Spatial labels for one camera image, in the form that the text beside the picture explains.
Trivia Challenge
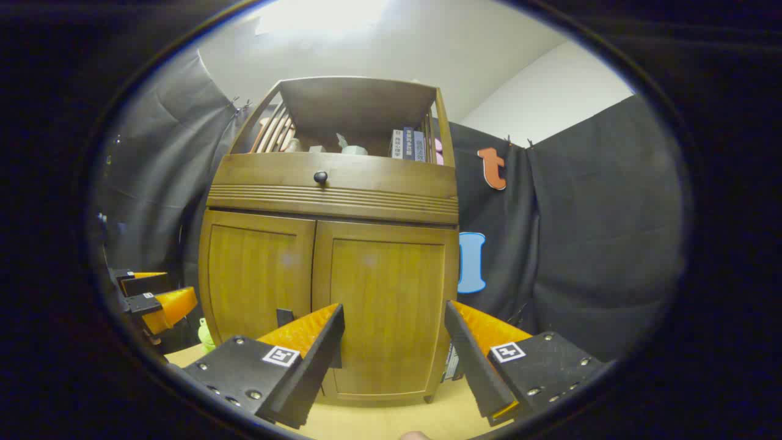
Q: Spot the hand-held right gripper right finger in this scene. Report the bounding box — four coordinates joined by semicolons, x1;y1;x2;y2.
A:
444;299;605;427

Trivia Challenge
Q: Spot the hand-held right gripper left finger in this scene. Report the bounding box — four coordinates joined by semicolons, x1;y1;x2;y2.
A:
182;302;346;430

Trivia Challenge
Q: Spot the wooden double-door shoe cabinet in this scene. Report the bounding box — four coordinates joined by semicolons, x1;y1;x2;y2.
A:
197;76;460;405

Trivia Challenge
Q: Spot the black backdrop cloth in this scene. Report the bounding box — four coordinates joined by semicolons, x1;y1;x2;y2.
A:
92;48;684;362

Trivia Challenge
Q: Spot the pale ceramic figurine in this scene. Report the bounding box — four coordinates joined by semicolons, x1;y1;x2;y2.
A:
335;133;369;156

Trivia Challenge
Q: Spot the wooden cabinet drawer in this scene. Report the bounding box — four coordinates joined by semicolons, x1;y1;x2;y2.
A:
211;153;459;199

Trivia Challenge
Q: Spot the wooden cabinet door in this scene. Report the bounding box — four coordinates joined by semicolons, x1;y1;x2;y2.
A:
312;220;459;401
199;210;316;349

